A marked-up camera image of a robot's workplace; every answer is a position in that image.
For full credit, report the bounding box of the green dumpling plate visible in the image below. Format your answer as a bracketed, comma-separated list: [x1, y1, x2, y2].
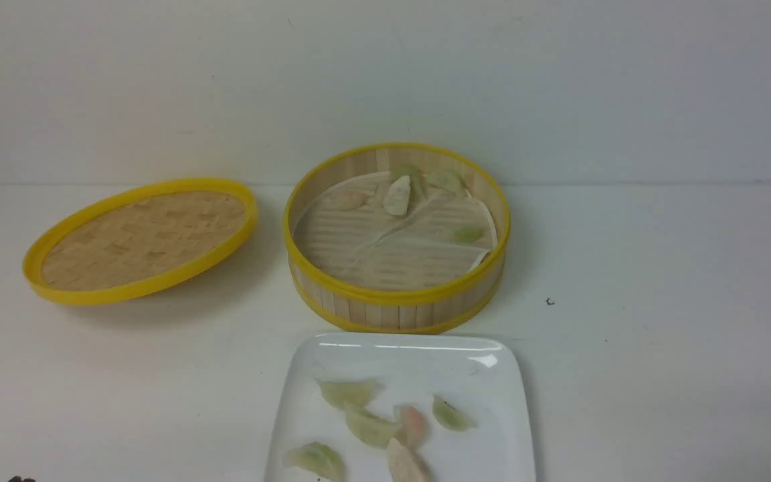
[282, 442, 346, 481]
[315, 378, 381, 410]
[345, 405, 401, 449]
[432, 396, 477, 431]

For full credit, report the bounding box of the white square plate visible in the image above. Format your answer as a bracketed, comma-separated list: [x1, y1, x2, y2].
[264, 333, 536, 481]

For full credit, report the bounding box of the small green dumpling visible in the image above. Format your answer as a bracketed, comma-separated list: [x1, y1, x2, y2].
[452, 226, 485, 244]

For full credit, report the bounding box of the green dumpling steamer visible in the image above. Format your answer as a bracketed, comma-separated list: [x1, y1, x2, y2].
[426, 169, 466, 197]
[390, 163, 426, 202]

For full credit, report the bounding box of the yellow rimmed bamboo steamer basket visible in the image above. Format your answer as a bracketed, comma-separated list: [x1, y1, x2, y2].
[282, 143, 511, 333]

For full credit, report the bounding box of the green dumpling plate centre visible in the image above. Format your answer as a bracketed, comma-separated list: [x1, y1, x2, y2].
[345, 405, 401, 449]

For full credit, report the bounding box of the yellow rimmed bamboo steamer lid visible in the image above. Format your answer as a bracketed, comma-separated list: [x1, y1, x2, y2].
[22, 178, 259, 306]

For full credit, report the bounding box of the pale pink dumpling steamer left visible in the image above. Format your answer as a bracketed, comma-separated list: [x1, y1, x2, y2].
[324, 189, 373, 212]

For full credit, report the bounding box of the white steamer liner paper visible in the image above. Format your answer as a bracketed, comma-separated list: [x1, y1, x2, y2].
[291, 171, 499, 292]

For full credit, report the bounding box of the green dumpling plate bottom left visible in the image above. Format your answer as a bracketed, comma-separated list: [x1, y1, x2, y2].
[282, 442, 346, 481]

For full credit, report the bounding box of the beige dumpling plate bottom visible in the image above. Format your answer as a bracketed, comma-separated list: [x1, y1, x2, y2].
[386, 437, 432, 482]

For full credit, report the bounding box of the green dumpling plate right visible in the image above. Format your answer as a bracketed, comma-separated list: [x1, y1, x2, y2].
[432, 396, 477, 431]

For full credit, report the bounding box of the white dumpling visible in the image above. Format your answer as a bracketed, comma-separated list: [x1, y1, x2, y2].
[382, 176, 412, 217]

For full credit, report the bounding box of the pink dumpling on plate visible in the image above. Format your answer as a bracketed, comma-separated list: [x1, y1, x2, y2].
[394, 405, 430, 451]

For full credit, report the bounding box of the green dumpling plate top left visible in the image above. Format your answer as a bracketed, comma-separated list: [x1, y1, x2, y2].
[315, 378, 381, 410]

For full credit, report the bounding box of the green dumpling steamer back right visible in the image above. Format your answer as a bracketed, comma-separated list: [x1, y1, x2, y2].
[426, 169, 466, 197]

